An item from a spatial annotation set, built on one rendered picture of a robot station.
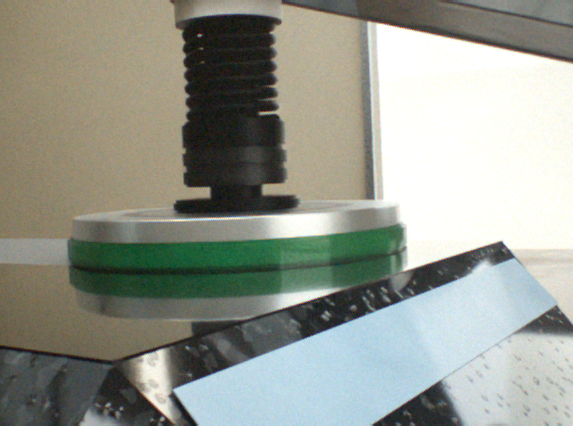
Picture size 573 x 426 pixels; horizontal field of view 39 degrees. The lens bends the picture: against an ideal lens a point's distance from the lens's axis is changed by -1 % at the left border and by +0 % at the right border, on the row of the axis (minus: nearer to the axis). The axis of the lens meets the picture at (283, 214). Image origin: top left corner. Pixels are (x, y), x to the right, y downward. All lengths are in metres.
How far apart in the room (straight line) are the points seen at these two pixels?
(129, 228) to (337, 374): 0.19
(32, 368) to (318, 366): 0.10
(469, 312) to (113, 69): 6.25
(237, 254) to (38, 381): 0.20
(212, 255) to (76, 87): 6.42
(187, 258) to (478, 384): 0.16
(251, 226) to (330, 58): 5.24
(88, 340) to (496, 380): 0.19
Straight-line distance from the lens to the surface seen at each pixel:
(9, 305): 0.36
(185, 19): 0.53
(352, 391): 0.29
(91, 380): 0.24
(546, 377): 0.43
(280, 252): 0.43
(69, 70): 6.89
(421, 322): 0.37
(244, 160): 0.50
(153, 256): 0.44
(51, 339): 0.27
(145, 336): 0.26
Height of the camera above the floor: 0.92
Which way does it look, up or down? 3 degrees down
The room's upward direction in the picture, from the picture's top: 3 degrees counter-clockwise
